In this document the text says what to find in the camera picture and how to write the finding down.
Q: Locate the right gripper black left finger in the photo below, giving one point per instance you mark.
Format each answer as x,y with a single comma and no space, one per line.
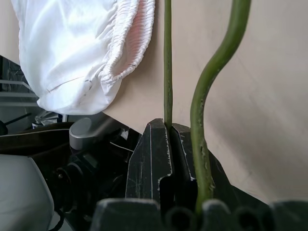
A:
146,163

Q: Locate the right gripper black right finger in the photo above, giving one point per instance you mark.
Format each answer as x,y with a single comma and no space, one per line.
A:
183,156

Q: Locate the white shorts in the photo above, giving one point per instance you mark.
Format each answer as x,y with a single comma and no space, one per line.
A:
72,48

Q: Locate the silver robot torso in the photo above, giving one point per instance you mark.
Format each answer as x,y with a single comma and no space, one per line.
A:
19,192

